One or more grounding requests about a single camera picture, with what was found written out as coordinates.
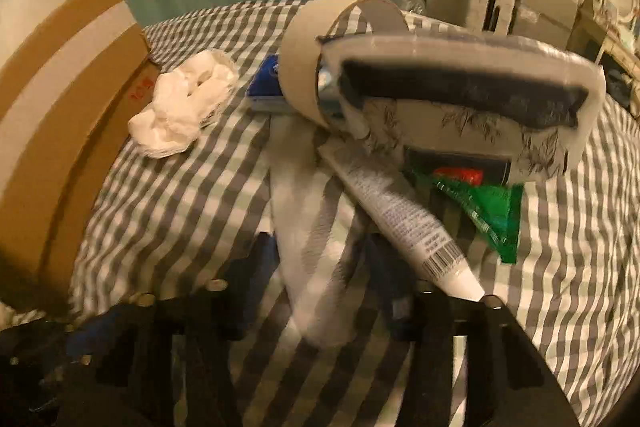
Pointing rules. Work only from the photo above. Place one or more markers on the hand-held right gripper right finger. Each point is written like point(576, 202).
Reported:
point(387, 287)

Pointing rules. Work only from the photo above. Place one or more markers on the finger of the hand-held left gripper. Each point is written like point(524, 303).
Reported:
point(95, 334)

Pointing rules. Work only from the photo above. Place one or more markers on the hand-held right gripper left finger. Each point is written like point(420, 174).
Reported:
point(200, 332)

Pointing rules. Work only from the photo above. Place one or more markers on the white striped cloth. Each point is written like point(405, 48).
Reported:
point(310, 232)

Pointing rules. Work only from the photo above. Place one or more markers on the brown cardboard box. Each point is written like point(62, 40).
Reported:
point(60, 132)

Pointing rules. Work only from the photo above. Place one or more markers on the grey checked cloth desktop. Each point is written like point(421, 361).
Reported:
point(175, 217)

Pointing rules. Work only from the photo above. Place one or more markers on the white squeeze tube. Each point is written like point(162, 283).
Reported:
point(395, 207)

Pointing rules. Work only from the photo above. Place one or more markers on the green plastic packet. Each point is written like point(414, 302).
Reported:
point(492, 217)

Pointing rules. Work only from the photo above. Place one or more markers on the crumpled white tissue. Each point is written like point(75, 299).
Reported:
point(180, 107)

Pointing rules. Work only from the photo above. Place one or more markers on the blue labelled container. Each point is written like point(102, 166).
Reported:
point(270, 82)

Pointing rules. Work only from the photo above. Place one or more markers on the cardboard tape roll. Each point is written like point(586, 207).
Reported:
point(305, 57)

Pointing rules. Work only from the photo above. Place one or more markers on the grey storage box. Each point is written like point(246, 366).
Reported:
point(552, 2)

